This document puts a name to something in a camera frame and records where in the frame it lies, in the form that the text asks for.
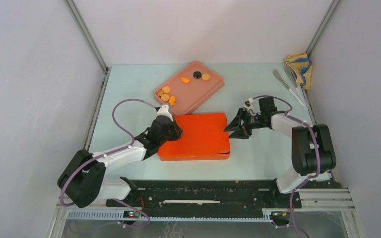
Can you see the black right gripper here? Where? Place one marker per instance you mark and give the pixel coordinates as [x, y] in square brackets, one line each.
[235, 123]

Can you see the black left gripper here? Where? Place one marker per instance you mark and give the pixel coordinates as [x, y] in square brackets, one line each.
[177, 131]

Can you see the orange tin lid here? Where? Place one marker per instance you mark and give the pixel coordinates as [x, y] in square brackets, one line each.
[202, 134]

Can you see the metal serving tongs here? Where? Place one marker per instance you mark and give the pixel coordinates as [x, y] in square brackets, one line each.
[280, 79]

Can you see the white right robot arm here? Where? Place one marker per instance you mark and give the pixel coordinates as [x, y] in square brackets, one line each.
[312, 151]

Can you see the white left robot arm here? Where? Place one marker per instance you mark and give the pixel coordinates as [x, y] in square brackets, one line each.
[91, 176]

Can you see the orange cookie tin box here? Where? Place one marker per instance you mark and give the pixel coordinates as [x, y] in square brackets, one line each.
[164, 156]

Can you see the fish shaped orange cookie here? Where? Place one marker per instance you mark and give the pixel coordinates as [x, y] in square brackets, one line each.
[185, 79]
[172, 100]

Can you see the round orange cookie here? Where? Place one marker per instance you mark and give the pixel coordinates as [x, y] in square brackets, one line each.
[166, 89]
[205, 77]
[165, 97]

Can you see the pink cookie tray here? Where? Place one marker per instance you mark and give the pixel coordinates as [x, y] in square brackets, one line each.
[190, 96]

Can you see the black sandwich cookie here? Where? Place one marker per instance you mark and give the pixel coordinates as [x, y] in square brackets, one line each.
[197, 74]

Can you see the yellow blue cloth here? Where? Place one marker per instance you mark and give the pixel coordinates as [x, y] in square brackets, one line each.
[301, 68]

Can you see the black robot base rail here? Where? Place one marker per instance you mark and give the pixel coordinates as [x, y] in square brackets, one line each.
[231, 199]

